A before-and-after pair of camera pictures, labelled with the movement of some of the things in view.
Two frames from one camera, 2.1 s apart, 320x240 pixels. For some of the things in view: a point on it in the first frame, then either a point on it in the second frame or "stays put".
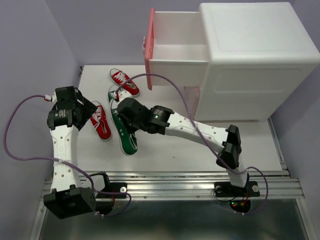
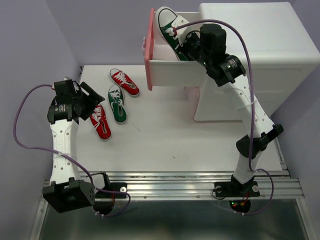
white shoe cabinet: [259, 53] stays put
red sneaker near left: [99, 120] stays put
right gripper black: [131, 129] → [194, 35]
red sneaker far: [119, 77] stays put
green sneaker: [128, 139] → [165, 17]
